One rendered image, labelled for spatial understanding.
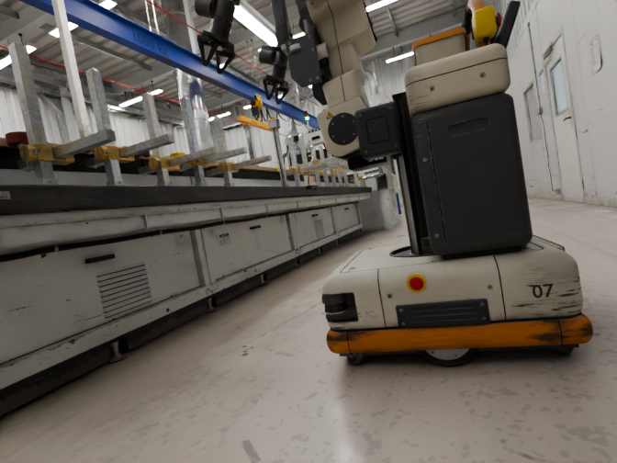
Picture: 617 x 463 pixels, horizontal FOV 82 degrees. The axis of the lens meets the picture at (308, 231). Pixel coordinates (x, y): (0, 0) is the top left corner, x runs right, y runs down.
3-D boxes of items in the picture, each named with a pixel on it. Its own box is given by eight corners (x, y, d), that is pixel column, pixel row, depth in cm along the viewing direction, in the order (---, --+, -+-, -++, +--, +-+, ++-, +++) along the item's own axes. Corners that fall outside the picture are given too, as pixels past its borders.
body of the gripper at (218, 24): (201, 36, 111) (206, 10, 109) (217, 47, 121) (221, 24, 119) (219, 40, 110) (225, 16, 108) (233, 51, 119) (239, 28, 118)
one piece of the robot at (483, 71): (502, 256, 140) (471, 43, 135) (549, 294, 88) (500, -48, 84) (415, 266, 150) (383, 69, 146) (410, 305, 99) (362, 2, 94)
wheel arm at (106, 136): (117, 143, 106) (115, 129, 106) (107, 141, 103) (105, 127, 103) (29, 173, 123) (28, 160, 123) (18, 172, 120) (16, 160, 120)
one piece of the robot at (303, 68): (350, 98, 138) (341, 43, 137) (332, 77, 112) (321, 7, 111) (311, 109, 143) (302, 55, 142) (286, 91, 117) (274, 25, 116)
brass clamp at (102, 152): (136, 160, 141) (133, 148, 141) (106, 157, 129) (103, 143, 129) (125, 163, 144) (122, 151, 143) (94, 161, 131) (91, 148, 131)
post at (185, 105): (207, 190, 182) (189, 97, 179) (203, 190, 179) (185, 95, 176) (202, 192, 183) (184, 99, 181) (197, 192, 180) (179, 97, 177)
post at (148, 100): (173, 199, 159) (152, 93, 157) (168, 200, 156) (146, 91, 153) (167, 201, 160) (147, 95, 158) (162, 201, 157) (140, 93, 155)
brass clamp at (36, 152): (76, 162, 118) (72, 146, 118) (32, 159, 106) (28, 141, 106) (64, 165, 121) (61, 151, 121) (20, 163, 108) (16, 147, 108)
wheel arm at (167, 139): (176, 144, 129) (173, 133, 129) (169, 143, 126) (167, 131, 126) (95, 169, 146) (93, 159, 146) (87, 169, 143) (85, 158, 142)
